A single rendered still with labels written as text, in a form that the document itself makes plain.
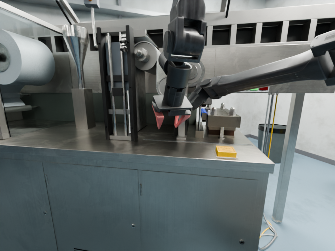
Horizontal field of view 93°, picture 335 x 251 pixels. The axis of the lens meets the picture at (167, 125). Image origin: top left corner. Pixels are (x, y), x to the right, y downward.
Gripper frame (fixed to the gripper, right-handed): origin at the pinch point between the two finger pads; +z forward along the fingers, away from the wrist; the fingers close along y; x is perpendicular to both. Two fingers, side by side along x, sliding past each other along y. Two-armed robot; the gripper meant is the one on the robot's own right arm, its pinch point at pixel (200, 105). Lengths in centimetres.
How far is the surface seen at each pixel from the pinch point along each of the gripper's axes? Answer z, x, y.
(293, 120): 48, 10, 72
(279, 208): 86, -58, 74
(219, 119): -2.2, -8.4, 9.6
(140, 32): -22.3, 29.4, -31.5
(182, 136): 2.0, -17.7, -9.2
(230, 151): -17.4, -27.0, 11.2
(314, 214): 107, -63, 113
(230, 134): 7.5, -13.8, 16.7
